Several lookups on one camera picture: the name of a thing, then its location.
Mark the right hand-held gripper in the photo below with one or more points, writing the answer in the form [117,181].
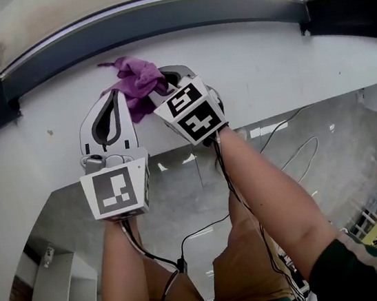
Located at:
[190,111]

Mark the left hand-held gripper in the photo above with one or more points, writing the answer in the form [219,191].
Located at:
[114,191]

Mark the purple cloth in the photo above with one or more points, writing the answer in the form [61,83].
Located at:
[136,77]

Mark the person's right forearm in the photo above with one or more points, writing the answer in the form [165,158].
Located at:
[271,197]

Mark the person's left forearm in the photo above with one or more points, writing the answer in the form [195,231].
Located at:
[123,277]

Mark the small white device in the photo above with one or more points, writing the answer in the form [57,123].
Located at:
[49,258]

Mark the person's right leg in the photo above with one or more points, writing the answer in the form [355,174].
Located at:
[235,216]

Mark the white shelf unit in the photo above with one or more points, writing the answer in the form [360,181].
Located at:
[56,297]

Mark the brown shorts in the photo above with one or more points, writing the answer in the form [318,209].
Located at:
[240,271]

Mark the dark window frame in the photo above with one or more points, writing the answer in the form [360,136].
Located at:
[156,22]

